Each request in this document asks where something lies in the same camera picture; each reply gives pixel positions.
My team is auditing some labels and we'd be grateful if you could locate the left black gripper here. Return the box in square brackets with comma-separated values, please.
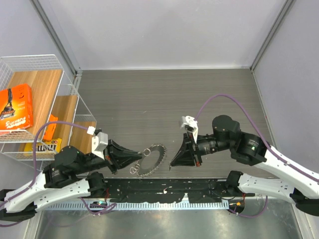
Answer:
[75, 138, 144, 174]

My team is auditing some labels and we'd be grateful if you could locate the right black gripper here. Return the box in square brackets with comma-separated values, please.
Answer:
[171, 130, 233, 167]

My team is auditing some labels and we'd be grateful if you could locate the metal disc with key rings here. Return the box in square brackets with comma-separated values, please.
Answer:
[129, 144, 167, 178]

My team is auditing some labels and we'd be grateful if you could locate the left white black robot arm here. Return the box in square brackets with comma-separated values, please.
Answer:
[0, 139, 143, 223]

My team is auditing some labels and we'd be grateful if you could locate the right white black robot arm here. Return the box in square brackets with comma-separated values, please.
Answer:
[170, 115, 319, 216]

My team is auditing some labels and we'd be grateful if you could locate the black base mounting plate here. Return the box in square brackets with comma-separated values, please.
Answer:
[88, 178, 244, 204]

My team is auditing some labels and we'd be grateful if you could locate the yellow candy bag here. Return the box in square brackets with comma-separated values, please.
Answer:
[23, 138, 62, 157]

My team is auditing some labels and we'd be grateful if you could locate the small orange packet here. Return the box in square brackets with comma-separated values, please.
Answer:
[43, 114, 58, 140]

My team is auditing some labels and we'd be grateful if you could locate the orange product box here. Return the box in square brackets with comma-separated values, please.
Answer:
[0, 84, 33, 130]

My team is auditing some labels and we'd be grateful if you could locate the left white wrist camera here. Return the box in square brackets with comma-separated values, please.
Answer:
[87, 126, 108, 159]

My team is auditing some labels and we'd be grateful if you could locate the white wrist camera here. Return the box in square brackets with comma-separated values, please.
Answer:
[87, 126, 108, 159]
[180, 116, 198, 143]

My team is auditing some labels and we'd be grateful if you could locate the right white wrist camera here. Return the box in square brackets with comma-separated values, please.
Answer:
[180, 116, 198, 143]

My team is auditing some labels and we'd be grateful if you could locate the white slotted cable duct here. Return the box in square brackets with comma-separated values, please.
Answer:
[42, 200, 229, 211]

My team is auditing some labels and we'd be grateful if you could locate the white wire shelf rack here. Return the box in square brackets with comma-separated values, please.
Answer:
[0, 54, 97, 166]

